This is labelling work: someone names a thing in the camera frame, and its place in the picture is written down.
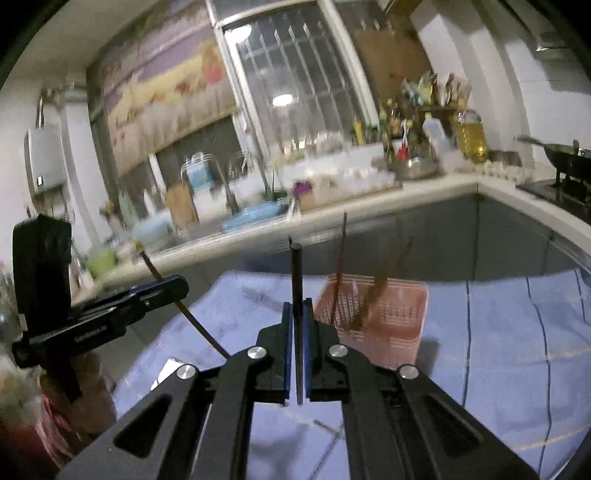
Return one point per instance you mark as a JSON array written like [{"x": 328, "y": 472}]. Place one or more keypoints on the chrome kitchen faucet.
[{"x": 220, "y": 180}]

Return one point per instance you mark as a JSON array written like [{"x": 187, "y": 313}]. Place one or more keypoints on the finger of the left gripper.
[
  {"x": 88, "y": 333},
  {"x": 151, "y": 296}
]

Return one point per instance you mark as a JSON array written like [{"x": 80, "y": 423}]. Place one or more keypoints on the brown wooden chopstick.
[{"x": 380, "y": 283}]

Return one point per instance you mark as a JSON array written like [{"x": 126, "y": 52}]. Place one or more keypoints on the white plastic jug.
[{"x": 434, "y": 131}]

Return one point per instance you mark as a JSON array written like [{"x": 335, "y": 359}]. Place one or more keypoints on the pink perforated utensil basket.
[{"x": 392, "y": 334}]

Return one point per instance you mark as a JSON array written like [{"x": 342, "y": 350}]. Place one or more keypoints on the blue checked table cloth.
[{"x": 514, "y": 353}]

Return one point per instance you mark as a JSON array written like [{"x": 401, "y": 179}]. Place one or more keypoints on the smartphone with lit screen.
[{"x": 169, "y": 367}]

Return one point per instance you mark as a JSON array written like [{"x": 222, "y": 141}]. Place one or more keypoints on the blue detergent jug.
[{"x": 198, "y": 173}]

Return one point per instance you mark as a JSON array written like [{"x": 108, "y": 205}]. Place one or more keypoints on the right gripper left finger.
[{"x": 195, "y": 424}]

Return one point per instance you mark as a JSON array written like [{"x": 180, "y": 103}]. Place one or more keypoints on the dark red chopstick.
[{"x": 338, "y": 273}]

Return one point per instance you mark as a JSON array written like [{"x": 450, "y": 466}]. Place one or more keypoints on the yellow cooking oil bottle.
[{"x": 471, "y": 136}]

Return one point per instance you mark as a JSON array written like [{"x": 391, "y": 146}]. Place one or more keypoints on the person's left hand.
[{"x": 93, "y": 411}]

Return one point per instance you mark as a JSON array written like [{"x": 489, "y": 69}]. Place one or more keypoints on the range hood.
[{"x": 548, "y": 33}]

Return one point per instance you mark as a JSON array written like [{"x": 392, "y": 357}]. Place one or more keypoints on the wooden cutting board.
[{"x": 180, "y": 204}]

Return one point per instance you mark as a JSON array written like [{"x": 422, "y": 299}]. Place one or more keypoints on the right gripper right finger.
[{"x": 399, "y": 424}]

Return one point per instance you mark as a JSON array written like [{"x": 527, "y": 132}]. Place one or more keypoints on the black chopstick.
[{"x": 298, "y": 316}]

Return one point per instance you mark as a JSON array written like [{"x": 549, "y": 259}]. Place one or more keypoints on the black wok with handle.
[{"x": 570, "y": 160}]

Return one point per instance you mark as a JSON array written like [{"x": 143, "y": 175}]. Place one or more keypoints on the white water heater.
[{"x": 44, "y": 160}]

